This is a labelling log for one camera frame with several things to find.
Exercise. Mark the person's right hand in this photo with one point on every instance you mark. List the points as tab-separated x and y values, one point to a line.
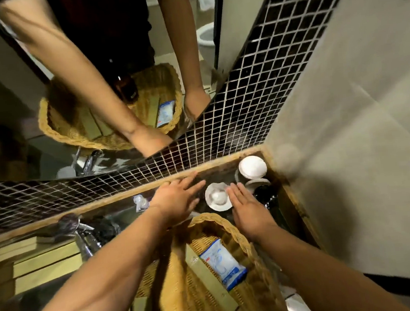
250	216

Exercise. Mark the person's left hand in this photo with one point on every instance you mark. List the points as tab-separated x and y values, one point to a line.
173	202

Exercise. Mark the person's right middle finger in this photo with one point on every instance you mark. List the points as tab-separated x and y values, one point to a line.
241	192

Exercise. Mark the person's left little finger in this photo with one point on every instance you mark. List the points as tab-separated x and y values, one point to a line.
168	183

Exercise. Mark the person's left middle finger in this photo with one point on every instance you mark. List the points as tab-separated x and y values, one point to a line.
196	187

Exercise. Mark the person's right forearm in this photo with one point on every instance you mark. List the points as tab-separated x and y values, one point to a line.
321	276

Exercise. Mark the person's left forearm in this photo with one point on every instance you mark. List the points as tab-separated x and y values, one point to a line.
101	283

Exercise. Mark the paper-covered white cup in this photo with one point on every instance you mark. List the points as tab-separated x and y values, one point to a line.
257	182
218	197
252	167

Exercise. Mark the black kettle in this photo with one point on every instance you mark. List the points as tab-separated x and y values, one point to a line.
266	195

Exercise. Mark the small clear bottle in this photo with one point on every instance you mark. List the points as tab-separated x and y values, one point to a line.
141	202

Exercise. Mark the blue and white packet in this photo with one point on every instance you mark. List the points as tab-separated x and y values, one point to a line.
224	265

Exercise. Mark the long olive green box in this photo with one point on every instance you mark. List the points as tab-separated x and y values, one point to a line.
210	281

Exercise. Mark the chrome faucet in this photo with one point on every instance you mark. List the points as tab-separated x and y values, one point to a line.
79	234

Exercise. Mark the woven wicker basket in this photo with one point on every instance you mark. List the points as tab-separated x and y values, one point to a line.
190	299

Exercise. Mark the white ceramic dish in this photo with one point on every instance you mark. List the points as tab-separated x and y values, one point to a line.
299	307

